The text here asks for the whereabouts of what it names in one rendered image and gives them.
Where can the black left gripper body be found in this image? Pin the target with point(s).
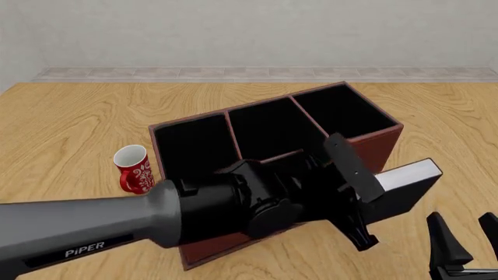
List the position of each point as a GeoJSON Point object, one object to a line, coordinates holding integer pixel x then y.
{"type": "Point", "coordinates": [323, 196]}

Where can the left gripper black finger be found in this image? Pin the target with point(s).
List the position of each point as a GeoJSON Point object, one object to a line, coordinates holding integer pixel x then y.
{"type": "Point", "coordinates": [356, 233]}

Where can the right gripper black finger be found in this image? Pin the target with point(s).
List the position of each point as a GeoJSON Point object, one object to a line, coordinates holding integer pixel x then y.
{"type": "Point", "coordinates": [491, 230]}
{"type": "Point", "coordinates": [447, 242]}

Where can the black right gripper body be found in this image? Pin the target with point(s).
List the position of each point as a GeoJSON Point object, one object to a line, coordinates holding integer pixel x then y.
{"type": "Point", "coordinates": [467, 274]}

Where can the black book with white pages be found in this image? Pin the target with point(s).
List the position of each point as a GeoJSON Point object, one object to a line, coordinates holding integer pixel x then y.
{"type": "Point", "coordinates": [404, 191]}

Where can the grey and black left robot arm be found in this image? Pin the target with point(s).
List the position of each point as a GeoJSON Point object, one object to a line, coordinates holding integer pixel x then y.
{"type": "Point", "coordinates": [97, 221]}

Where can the red-brown desk caddy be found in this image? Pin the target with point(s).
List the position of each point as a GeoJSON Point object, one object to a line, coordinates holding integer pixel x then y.
{"type": "Point", "coordinates": [272, 128]}

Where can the red mug with white pattern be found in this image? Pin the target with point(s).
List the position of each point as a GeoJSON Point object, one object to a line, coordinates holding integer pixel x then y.
{"type": "Point", "coordinates": [136, 172]}

